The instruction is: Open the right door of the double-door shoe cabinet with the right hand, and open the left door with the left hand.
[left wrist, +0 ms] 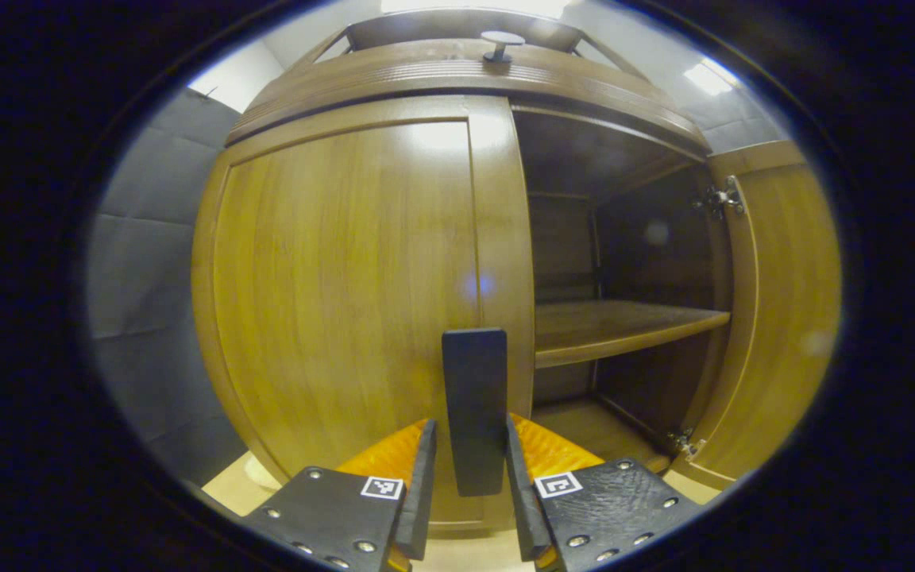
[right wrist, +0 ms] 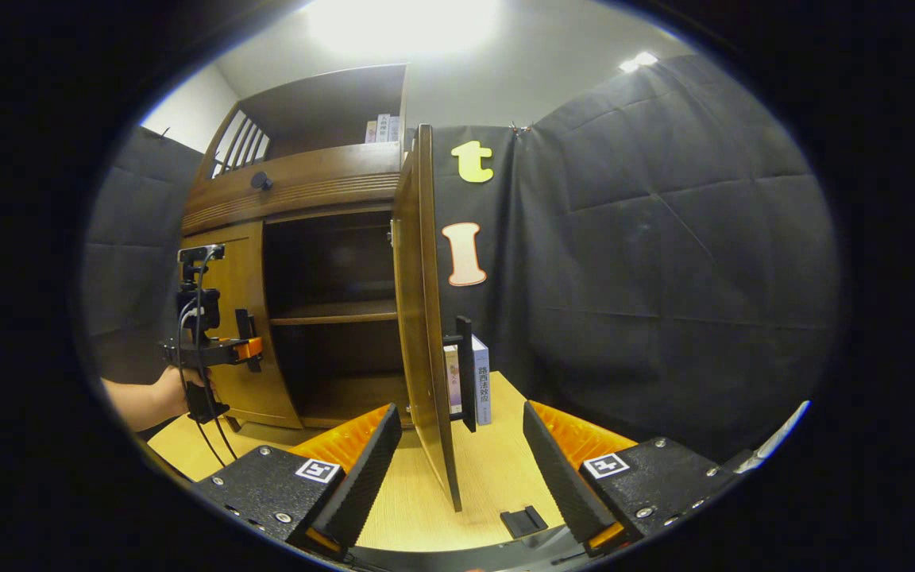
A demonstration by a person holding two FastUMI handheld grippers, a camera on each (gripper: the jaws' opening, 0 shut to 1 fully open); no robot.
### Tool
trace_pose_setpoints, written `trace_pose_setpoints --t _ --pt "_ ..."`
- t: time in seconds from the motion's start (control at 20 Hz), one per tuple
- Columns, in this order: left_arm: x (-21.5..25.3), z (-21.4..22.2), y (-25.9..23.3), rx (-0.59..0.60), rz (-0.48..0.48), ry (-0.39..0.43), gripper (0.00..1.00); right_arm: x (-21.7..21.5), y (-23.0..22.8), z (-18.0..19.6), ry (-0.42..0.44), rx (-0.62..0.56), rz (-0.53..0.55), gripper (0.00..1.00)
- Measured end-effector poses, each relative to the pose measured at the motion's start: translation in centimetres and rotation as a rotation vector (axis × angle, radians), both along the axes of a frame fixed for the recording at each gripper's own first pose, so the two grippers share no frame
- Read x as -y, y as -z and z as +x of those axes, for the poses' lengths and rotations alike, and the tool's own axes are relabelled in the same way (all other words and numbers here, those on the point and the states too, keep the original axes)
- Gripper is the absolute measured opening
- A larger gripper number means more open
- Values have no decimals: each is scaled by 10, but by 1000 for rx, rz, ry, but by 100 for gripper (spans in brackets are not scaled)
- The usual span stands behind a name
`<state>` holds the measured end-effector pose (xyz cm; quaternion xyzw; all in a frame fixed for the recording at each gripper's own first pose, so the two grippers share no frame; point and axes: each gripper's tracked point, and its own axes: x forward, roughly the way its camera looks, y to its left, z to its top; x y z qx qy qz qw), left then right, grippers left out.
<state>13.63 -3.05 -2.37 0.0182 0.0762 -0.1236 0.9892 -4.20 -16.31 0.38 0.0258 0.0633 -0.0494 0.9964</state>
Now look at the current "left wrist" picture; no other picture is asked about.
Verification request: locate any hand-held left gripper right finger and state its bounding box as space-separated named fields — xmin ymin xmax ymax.
xmin=504 ymin=413 xmax=705 ymax=572

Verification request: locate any wooden cabinet shelf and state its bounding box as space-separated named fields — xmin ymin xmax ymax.
xmin=535 ymin=300 xmax=732 ymax=369

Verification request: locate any wooden shoe cabinet door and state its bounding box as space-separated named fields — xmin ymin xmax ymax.
xmin=668 ymin=141 xmax=844 ymax=491
xmin=191 ymin=95 xmax=538 ymax=531

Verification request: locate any metal door hinge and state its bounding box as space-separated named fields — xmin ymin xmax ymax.
xmin=696 ymin=176 xmax=746 ymax=219
xmin=668 ymin=429 xmax=705 ymax=460

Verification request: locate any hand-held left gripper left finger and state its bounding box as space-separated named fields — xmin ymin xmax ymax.
xmin=243 ymin=419 xmax=438 ymax=572

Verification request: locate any large ceiling light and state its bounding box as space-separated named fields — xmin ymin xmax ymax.
xmin=382 ymin=0 xmax=577 ymax=21

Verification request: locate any wooden double-door shoe cabinet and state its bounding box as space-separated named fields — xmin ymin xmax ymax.
xmin=190 ymin=8 xmax=844 ymax=533

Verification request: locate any small ceiling light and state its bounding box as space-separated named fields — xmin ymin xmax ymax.
xmin=684 ymin=60 xmax=740 ymax=98

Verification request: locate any black round drawer knob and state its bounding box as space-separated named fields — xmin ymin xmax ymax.
xmin=480 ymin=30 xmax=527 ymax=64

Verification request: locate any wooden cabinet drawer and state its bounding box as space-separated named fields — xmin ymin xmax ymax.
xmin=226 ymin=40 xmax=708 ymax=156

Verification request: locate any black door handle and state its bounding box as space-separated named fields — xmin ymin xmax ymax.
xmin=442 ymin=328 xmax=508 ymax=497

